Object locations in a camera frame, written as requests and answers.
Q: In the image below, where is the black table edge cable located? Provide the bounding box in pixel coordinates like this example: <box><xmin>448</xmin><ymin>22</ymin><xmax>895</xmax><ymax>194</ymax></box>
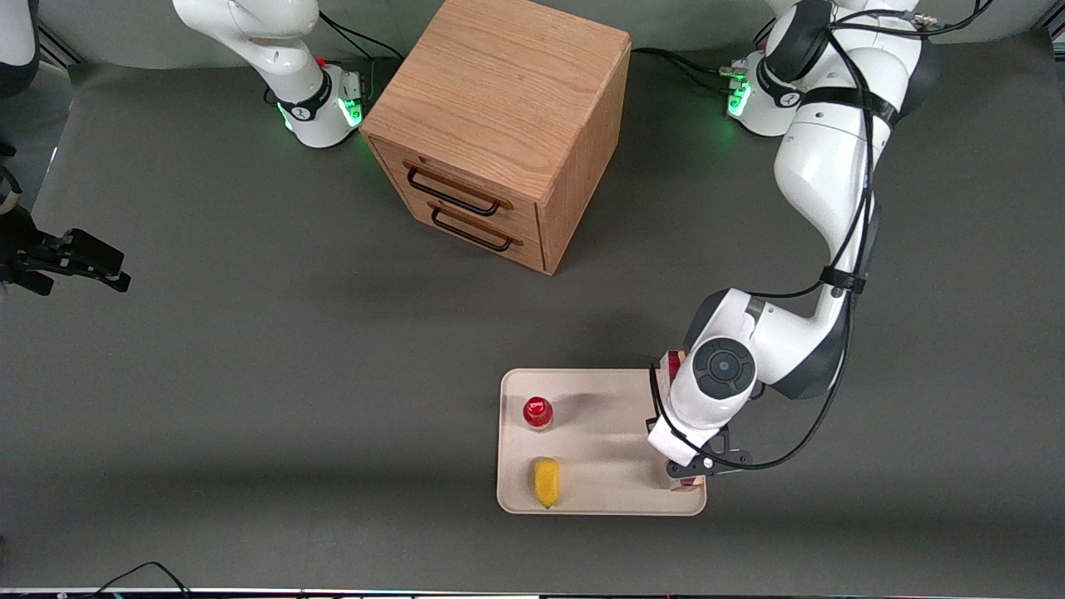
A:
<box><xmin>79</xmin><ymin>561</ymin><xmax>194</xmax><ymax>598</ymax></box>

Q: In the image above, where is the black base power cable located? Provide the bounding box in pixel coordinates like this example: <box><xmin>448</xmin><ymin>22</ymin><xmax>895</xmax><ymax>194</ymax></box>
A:
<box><xmin>630</xmin><ymin>47</ymin><xmax>750</xmax><ymax>94</ymax></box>
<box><xmin>319</xmin><ymin>10</ymin><xmax>404</xmax><ymax>84</ymax></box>

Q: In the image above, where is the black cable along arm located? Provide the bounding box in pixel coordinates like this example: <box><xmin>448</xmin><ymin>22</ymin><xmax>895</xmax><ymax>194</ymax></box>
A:
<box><xmin>647</xmin><ymin>0</ymin><xmax>995</xmax><ymax>472</ymax></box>

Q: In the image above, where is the wooden two-drawer cabinet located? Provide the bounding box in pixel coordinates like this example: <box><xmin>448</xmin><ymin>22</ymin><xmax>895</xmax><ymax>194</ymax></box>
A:
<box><xmin>359</xmin><ymin>0</ymin><xmax>632</xmax><ymax>275</ymax></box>

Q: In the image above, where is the beige plastic tray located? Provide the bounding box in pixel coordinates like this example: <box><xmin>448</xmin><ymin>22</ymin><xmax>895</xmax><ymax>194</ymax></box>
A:
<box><xmin>497</xmin><ymin>368</ymin><xmax>708</xmax><ymax>517</ymax></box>

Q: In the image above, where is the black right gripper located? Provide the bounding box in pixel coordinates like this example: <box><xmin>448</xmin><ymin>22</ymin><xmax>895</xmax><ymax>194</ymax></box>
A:
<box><xmin>0</xmin><ymin>204</ymin><xmax>132</xmax><ymax>297</ymax></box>

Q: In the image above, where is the yellow toy banana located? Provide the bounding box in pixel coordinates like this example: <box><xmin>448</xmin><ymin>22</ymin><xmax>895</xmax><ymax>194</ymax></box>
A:
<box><xmin>533</xmin><ymin>457</ymin><xmax>561</xmax><ymax>509</ymax></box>

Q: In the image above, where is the black cabinet drawer handle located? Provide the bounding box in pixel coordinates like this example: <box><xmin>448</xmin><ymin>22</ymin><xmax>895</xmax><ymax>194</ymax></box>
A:
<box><xmin>428</xmin><ymin>203</ymin><xmax>523</xmax><ymax>254</ymax></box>
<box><xmin>404</xmin><ymin>161</ymin><xmax>511</xmax><ymax>218</ymax></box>

